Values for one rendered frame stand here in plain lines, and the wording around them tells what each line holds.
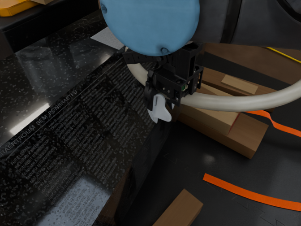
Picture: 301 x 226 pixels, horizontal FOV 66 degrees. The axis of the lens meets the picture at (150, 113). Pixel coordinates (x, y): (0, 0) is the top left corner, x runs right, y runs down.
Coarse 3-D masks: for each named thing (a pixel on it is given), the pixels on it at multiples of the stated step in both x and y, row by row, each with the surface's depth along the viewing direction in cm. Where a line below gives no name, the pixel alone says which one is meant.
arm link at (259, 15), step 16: (240, 0) 18; (256, 0) 18; (272, 0) 17; (288, 0) 15; (240, 16) 19; (256, 16) 18; (272, 16) 18; (288, 16) 16; (224, 32) 20; (240, 32) 20; (256, 32) 20; (272, 32) 19; (288, 32) 18; (288, 48) 22
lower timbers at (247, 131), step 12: (204, 72) 185; (216, 72) 185; (216, 84) 175; (180, 120) 161; (192, 120) 153; (240, 120) 151; (252, 120) 151; (204, 132) 153; (216, 132) 146; (240, 132) 144; (252, 132) 144; (264, 132) 144; (228, 144) 146; (240, 144) 140; (252, 144) 139; (252, 156) 140
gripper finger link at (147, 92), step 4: (148, 80) 45; (152, 80) 45; (148, 84) 45; (148, 88) 45; (152, 88) 45; (144, 92) 46; (148, 92) 46; (152, 92) 46; (156, 92) 47; (144, 96) 47; (148, 96) 46; (152, 96) 47; (144, 100) 48; (148, 100) 47; (152, 100) 48; (148, 104) 49; (152, 104) 48; (148, 108) 50; (152, 108) 49
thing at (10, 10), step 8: (0, 0) 113; (8, 0) 113; (16, 0) 113; (24, 0) 113; (0, 8) 108; (8, 8) 109; (16, 8) 111; (24, 8) 114; (0, 16) 111; (8, 16) 111
